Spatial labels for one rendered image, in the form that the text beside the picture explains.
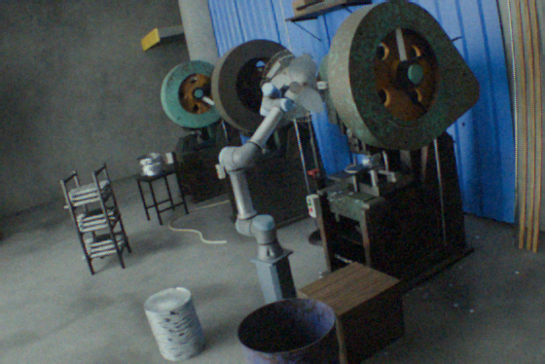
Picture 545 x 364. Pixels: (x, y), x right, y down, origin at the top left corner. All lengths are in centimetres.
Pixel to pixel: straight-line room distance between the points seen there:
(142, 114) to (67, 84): 161
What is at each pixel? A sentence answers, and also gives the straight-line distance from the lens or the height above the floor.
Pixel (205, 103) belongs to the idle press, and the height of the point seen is 118.
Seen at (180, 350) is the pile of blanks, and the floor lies 6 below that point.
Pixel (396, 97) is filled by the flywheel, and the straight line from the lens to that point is 250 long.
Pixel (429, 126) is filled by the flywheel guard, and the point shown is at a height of 102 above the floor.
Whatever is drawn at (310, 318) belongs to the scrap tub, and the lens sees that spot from 214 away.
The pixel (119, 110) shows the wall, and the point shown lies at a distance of 892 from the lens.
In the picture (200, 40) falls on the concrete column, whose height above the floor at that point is 212.
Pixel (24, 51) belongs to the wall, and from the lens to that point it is 894.
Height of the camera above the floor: 152
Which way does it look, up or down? 15 degrees down
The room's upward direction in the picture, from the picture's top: 12 degrees counter-clockwise
